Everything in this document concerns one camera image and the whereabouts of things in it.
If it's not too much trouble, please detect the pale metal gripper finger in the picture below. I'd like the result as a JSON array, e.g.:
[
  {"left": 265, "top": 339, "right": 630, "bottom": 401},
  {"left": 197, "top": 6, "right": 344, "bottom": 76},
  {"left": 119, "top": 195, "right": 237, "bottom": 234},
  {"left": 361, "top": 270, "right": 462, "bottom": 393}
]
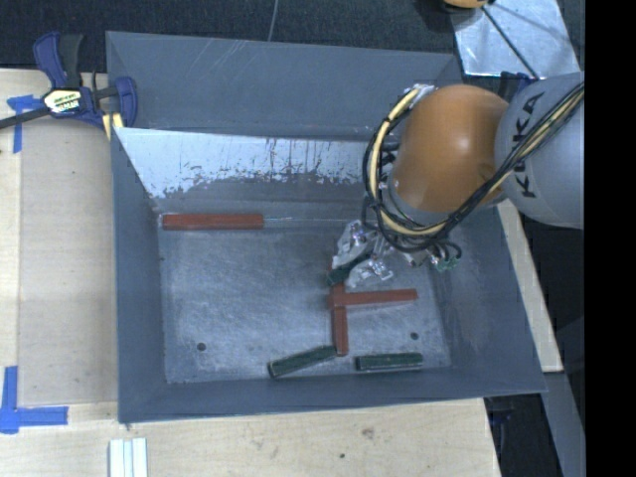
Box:
[
  {"left": 331, "top": 220, "right": 370, "bottom": 270},
  {"left": 344, "top": 257, "right": 395, "bottom": 290}
]

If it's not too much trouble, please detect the red-brown flat block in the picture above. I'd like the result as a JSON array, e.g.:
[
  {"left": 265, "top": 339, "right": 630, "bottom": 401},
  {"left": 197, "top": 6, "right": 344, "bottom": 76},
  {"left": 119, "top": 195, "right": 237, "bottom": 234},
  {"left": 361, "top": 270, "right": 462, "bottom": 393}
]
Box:
[
  {"left": 327, "top": 287, "right": 419, "bottom": 311},
  {"left": 330, "top": 307, "right": 351, "bottom": 358},
  {"left": 161, "top": 212, "right": 266, "bottom": 232}
]

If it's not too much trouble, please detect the dark green flat block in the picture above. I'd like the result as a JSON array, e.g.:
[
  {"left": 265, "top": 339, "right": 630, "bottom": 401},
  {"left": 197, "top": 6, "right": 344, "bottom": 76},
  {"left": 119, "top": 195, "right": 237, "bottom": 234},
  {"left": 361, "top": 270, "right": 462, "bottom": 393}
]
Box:
[
  {"left": 267, "top": 345, "right": 339, "bottom": 380},
  {"left": 354, "top": 352, "right": 425, "bottom": 373}
]

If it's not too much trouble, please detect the grey metal bin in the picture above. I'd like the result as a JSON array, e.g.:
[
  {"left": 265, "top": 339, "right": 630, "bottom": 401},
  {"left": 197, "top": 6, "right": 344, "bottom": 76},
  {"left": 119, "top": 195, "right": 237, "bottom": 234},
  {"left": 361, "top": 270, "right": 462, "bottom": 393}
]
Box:
[{"left": 104, "top": 31, "right": 550, "bottom": 424}]

